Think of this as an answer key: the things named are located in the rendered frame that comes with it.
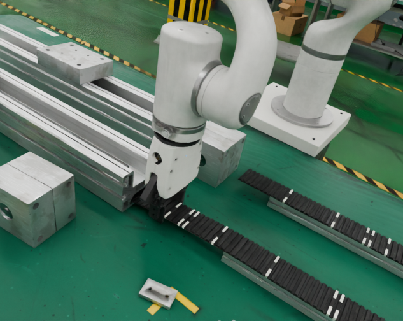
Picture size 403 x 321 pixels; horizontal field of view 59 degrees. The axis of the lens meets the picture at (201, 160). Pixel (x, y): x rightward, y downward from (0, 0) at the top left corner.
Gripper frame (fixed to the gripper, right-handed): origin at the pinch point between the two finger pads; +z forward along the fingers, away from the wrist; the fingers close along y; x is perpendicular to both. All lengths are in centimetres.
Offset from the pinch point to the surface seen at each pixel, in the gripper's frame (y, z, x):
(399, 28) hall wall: 765, 72, 27
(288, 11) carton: 494, 51, 157
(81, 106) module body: 14.0, 0.6, 38.8
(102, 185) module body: -4.3, 0.2, 12.1
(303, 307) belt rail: -2.1, 1.9, -28.3
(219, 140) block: 16.9, -6.4, 0.3
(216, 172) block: 14.0, -0.9, -2.1
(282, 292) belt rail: -1.5, 2.1, -24.7
